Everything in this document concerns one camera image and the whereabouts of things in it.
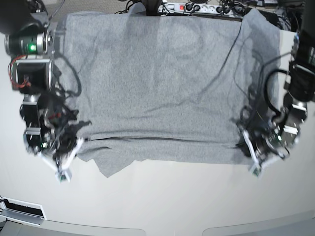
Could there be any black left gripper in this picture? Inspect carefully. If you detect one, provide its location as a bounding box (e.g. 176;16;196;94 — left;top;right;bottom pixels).
243;118;288;162

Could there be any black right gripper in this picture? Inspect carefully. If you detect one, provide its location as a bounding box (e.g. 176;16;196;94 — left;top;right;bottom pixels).
39;123;84;162

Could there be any grey t-shirt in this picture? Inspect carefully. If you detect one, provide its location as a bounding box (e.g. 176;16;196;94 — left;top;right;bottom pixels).
55;10;280;177

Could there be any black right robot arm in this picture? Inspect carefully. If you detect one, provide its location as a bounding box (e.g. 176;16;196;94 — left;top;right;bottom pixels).
0;0;82;165

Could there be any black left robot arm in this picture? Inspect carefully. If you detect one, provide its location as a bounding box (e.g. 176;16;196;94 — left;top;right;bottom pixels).
243;0;315;166

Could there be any white slotted box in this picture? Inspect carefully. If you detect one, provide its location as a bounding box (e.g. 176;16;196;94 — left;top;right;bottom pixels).
0;196;47;226

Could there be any white power strip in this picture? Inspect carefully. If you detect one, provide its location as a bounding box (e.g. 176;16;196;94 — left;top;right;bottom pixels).
157;0;246;18

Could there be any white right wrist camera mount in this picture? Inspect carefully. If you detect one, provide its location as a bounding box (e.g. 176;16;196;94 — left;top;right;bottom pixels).
36;138;84;183

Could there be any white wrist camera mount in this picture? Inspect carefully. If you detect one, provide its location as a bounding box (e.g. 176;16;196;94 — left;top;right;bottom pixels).
242;130;290;177
36;138;84;183

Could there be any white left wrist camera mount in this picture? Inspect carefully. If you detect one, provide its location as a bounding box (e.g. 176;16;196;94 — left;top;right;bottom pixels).
242;130;290;177

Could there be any black cable bundle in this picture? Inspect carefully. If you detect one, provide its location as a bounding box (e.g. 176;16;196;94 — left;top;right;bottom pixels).
115;0;163;15

